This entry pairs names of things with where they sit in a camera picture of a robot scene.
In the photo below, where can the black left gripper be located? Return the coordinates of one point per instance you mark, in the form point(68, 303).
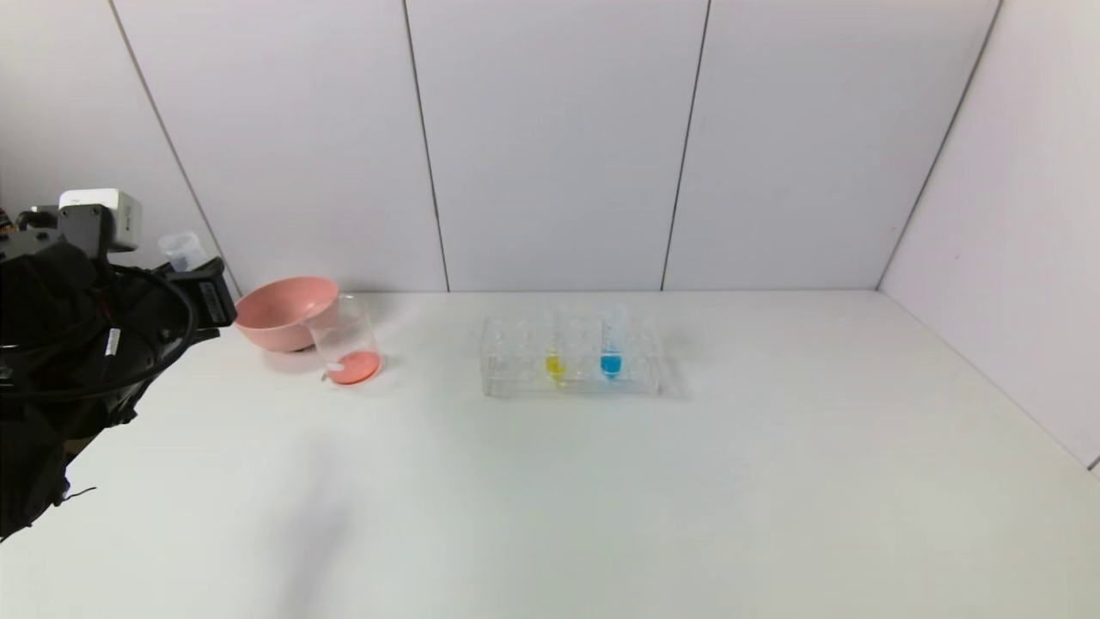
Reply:
point(209, 300)

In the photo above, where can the test tube with red pigment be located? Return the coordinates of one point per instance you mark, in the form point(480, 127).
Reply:
point(182, 251)

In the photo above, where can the test tube with blue pigment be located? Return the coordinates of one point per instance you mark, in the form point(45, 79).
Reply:
point(611, 365)

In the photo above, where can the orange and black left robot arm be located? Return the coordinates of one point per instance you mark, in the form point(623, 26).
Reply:
point(43, 387)

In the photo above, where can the test tube with yellow pigment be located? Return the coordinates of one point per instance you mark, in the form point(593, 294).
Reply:
point(556, 367)

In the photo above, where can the clear acrylic test tube rack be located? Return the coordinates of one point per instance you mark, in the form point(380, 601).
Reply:
point(636, 361)

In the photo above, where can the pink plastic bowl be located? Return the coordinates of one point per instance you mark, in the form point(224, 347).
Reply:
point(275, 314)

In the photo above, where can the clear glass beaker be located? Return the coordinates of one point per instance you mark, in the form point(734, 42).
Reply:
point(344, 331)

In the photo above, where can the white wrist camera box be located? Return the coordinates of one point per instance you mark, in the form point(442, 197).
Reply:
point(120, 211)

